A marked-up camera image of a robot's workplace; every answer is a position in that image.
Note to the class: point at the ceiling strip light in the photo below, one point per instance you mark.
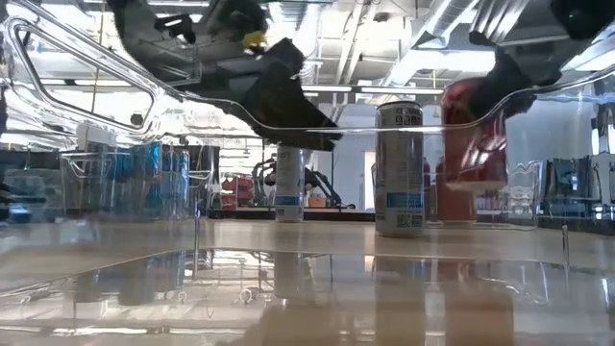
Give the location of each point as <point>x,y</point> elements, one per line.
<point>403,90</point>
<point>331,88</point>

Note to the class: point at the black aluminium table frame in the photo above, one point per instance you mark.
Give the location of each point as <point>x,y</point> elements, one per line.
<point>355,216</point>

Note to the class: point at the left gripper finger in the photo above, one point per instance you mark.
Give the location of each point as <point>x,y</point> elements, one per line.
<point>288,115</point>

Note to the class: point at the silver energy can black lid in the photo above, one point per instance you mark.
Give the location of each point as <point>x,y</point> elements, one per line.
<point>399,168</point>
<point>289,187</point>

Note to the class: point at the silver ventilation duct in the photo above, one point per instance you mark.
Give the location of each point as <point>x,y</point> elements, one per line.
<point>432,29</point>
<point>288,21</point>

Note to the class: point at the clear plastic bin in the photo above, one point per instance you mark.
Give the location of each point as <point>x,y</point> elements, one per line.
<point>523,192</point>
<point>307,298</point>
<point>202,192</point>

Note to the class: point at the small yellow tag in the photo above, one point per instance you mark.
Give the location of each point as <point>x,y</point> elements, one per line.
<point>254,39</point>

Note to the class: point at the black background robot arm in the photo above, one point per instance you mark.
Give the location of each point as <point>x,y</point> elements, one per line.
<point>327,190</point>

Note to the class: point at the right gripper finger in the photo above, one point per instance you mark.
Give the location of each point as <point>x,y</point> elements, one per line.
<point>514,86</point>

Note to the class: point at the black equipment with green light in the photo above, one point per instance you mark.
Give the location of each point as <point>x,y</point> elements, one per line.
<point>29,163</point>

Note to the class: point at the red background object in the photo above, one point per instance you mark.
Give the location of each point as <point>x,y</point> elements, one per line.
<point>235,190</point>

